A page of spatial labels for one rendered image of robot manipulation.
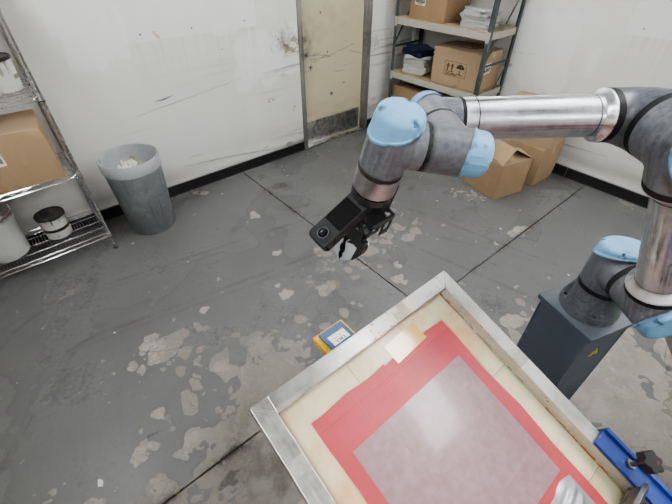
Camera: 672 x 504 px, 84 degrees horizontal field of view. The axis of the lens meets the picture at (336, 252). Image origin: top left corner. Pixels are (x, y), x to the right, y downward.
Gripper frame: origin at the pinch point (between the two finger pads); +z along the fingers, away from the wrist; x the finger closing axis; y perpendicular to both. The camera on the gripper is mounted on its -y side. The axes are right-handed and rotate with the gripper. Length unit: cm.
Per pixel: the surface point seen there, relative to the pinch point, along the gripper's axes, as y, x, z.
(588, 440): 26, -60, 14
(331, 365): -11.3, -14.9, 12.3
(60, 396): -89, 89, 184
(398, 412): -4.2, -30.4, 16.2
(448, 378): 10.7, -32.2, 16.3
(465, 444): 3.3, -43.6, 16.6
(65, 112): -13, 275, 140
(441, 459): -3.1, -42.2, 16.6
